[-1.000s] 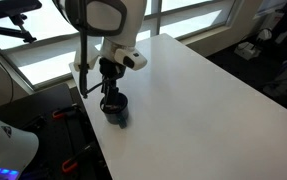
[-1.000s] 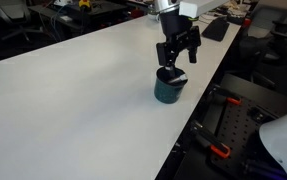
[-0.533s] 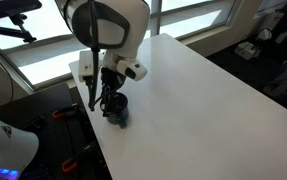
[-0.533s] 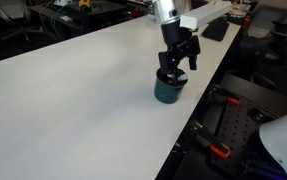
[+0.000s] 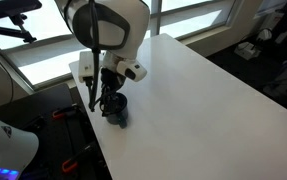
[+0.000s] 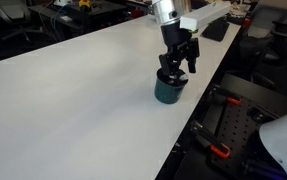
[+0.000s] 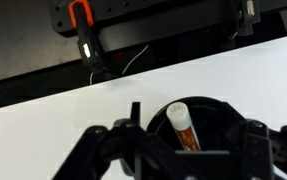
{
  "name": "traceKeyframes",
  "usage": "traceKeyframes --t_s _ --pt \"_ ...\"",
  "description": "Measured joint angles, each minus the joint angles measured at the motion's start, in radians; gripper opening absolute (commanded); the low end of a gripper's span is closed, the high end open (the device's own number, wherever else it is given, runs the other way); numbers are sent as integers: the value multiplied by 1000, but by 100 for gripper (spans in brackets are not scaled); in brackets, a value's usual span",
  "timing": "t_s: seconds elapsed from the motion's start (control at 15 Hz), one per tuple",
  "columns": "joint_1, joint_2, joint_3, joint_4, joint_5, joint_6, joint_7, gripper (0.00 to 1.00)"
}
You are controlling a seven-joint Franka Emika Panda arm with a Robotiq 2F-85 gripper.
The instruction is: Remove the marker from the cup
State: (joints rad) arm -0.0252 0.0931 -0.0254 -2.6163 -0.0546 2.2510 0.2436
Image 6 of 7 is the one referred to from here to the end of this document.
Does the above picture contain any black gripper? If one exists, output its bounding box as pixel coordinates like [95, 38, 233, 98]
[158, 22, 201, 85]

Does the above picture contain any dark teal cup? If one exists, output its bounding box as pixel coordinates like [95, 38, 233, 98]
[153, 68, 189, 105]

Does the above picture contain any black keyboard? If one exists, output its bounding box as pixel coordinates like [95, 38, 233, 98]
[201, 19, 231, 43]

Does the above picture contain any small red object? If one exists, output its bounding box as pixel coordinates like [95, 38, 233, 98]
[242, 18, 253, 28]

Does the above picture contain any black perforated breadboard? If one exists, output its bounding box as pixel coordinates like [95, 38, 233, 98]
[172, 73, 287, 180]

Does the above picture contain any dark background desk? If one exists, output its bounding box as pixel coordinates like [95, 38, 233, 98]
[27, 0, 131, 34]

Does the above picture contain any grey office chair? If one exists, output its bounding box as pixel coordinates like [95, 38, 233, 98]
[249, 0, 287, 101]
[0, 0, 32, 43]

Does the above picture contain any yellow tool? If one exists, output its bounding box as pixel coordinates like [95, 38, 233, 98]
[78, 0, 93, 10]

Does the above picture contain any small white device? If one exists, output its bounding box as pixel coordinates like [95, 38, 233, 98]
[53, 0, 73, 7]

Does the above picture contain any black clamp orange handle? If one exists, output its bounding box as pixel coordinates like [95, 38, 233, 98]
[208, 85, 243, 107]
[189, 120, 233, 160]

